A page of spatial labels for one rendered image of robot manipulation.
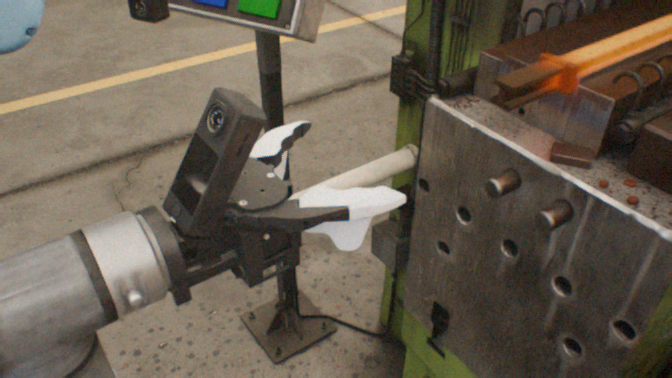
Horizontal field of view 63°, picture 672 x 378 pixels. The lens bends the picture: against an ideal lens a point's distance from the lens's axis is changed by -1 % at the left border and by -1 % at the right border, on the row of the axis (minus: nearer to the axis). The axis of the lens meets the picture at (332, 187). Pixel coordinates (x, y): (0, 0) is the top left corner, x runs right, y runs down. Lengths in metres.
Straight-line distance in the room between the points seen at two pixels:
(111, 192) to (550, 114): 1.80
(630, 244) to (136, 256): 0.50
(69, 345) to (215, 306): 1.30
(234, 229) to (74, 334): 0.14
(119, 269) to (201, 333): 1.26
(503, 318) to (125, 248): 0.60
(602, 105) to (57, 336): 0.59
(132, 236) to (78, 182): 1.95
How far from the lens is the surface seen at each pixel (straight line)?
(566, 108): 0.74
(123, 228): 0.44
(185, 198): 0.44
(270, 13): 0.91
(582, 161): 0.70
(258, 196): 0.45
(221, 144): 0.42
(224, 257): 0.48
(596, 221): 0.69
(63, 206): 2.27
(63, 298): 0.42
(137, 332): 1.73
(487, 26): 0.98
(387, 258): 1.35
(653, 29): 0.89
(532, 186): 0.73
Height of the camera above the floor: 1.29
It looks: 37 degrees down
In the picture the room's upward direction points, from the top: straight up
